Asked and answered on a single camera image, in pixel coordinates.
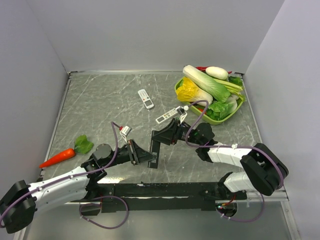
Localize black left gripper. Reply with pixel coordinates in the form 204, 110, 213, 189
102, 139, 157, 169

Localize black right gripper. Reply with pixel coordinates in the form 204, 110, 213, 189
152, 117, 203, 145

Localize black remote control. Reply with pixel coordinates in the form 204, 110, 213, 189
147, 139, 161, 169

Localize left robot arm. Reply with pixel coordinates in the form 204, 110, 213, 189
0, 139, 157, 234

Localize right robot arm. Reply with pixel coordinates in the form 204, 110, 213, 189
150, 118, 289, 199

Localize small white button remote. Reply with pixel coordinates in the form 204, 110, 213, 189
155, 108, 178, 124

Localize white remote with screen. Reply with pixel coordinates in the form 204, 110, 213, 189
138, 89, 154, 110

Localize green plastic tray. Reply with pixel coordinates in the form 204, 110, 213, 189
174, 76, 245, 125

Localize yellow napa cabbage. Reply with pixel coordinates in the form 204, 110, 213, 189
175, 77, 213, 105

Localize green lettuce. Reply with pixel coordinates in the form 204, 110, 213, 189
206, 97, 238, 121

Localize green leaf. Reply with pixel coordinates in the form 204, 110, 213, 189
74, 134, 94, 155

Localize green napa cabbage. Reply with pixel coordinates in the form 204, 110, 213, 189
182, 65, 231, 103

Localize orange carrot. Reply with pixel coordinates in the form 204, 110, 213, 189
39, 148, 76, 169

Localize red chili pepper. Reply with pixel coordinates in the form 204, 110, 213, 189
196, 66, 208, 71

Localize white radish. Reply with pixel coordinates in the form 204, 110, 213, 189
205, 66, 229, 80

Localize green celery stalks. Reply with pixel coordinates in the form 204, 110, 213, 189
214, 76, 246, 101

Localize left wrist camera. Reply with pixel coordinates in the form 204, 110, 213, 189
119, 125, 132, 143

